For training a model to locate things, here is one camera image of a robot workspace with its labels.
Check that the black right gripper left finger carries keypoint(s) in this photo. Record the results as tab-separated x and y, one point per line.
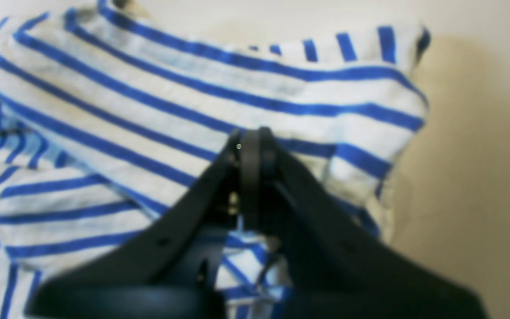
166	272

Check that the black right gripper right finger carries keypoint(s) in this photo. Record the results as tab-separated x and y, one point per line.
338	270

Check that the blue white striped T-shirt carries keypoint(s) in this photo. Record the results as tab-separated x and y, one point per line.
106	121

